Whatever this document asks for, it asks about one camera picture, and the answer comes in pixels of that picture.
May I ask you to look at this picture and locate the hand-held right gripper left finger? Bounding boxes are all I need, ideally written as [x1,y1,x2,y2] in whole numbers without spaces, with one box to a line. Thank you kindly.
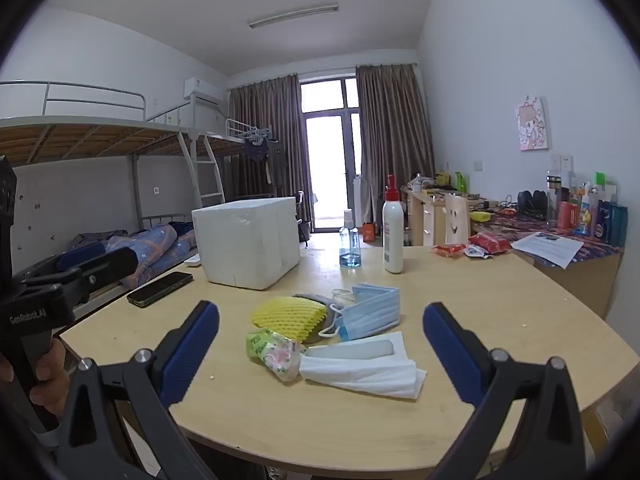
[55,300,221,480]

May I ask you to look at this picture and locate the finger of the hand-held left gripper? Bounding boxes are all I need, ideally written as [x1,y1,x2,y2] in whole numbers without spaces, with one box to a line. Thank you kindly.
[24,247,139,307]
[15,241,109,282]

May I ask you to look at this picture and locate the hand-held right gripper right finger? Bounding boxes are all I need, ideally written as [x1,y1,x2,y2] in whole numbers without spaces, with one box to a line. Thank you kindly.
[422,302,588,480]

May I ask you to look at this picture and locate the green pink tissue pack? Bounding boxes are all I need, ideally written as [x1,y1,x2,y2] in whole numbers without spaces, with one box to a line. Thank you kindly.
[245,327,307,385]

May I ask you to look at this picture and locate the white paper tissue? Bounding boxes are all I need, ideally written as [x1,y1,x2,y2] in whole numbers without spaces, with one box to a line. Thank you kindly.
[299,331,428,401]

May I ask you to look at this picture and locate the blue face mask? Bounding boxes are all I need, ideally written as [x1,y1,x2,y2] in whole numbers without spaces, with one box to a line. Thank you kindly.
[318,284,401,343]

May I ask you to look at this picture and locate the yellow foam fruit net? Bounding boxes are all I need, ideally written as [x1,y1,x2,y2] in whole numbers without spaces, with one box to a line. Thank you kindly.
[250,296,328,336]

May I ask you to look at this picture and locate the white foam strip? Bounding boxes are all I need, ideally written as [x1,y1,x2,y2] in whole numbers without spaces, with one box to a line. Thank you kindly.
[306,338,396,361]

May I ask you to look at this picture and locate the white foam box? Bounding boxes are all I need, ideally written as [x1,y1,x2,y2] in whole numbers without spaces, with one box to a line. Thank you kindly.
[191,196,301,292]

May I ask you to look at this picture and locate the person's left hand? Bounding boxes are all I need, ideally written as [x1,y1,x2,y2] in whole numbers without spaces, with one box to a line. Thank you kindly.
[29,339,69,429]

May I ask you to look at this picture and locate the blue patterned quilt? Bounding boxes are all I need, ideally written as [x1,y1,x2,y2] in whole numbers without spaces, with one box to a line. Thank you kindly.
[102,222,197,291]

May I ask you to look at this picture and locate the black smartphone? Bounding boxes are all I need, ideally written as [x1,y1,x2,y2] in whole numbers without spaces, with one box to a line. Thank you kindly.
[126,271,195,308]

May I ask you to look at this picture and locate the small red snack packet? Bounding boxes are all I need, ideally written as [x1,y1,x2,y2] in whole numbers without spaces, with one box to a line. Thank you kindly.
[431,242,468,259]

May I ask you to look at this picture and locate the large red snack packet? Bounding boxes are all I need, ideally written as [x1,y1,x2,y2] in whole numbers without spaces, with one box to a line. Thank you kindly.
[467,232,512,256]

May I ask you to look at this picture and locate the metal bunk bed with quilt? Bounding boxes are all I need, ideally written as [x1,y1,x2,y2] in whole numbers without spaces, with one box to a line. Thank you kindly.
[0,80,223,306]

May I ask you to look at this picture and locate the white lotion bottle red pump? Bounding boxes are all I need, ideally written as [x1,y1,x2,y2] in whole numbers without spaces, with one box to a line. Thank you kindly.
[382,174,405,275]

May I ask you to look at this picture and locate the white bed ladder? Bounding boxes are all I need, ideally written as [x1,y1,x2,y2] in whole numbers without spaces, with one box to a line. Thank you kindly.
[187,132,226,206]

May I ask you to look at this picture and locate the wooden smiley face chair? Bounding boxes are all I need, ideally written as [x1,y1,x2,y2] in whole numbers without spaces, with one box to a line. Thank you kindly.
[444,192,471,247]

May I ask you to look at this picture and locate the printed paper sheet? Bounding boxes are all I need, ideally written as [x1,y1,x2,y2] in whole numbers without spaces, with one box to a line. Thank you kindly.
[510,231,585,269]

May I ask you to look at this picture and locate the blue spray bottle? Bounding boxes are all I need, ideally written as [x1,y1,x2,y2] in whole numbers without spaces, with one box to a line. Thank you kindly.
[339,209,361,268]

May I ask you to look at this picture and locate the black folding chair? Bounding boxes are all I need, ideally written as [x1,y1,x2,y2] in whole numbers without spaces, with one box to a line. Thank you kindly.
[297,191,313,246]

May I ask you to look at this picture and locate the black headphones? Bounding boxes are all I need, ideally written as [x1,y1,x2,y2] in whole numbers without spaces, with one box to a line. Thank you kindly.
[517,190,548,221]

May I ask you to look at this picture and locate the desk with patterned cloth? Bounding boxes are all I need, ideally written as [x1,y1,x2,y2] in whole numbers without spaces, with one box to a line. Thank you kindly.
[472,210,626,321]

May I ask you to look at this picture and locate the dark hanging garment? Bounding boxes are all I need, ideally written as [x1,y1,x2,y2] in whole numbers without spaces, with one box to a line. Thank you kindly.
[243,137,271,163]

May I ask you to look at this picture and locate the cluster of toiletry bottles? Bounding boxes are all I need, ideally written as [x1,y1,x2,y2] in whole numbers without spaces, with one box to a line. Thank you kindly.
[545,170,630,247]

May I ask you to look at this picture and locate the white air conditioner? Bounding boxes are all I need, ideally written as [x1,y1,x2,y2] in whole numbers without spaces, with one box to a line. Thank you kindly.
[183,77,224,103]

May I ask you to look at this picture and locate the brown curtain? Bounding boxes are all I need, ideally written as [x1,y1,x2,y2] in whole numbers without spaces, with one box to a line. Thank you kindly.
[228,74,313,236]
[355,63,436,221]

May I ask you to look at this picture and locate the glass balcony door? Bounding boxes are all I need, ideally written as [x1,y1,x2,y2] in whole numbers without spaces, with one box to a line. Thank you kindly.
[299,77,363,233]

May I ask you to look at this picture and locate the ceiling tube light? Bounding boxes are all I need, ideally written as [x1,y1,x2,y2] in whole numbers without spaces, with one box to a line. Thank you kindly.
[248,4,340,30]

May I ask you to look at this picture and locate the pink cartoon wall poster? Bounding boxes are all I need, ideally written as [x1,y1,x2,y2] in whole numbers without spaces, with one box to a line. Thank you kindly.
[515,96,552,152]

